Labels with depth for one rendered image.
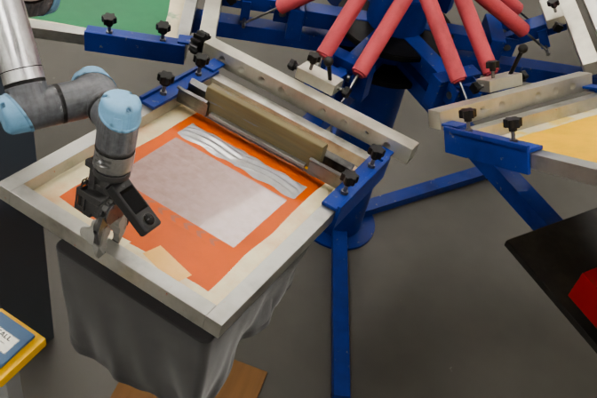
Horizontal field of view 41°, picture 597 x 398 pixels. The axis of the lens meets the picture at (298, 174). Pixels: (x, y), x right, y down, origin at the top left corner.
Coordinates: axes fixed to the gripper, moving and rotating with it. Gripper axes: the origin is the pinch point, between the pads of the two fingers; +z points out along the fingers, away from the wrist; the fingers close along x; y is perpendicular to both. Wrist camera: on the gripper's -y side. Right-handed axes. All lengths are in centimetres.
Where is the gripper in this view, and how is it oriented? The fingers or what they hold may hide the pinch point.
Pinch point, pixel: (109, 249)
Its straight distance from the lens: 167.7
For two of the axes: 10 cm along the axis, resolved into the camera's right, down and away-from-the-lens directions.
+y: -8.4, -4.6, 2.8
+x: -4.8, 4.1, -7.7
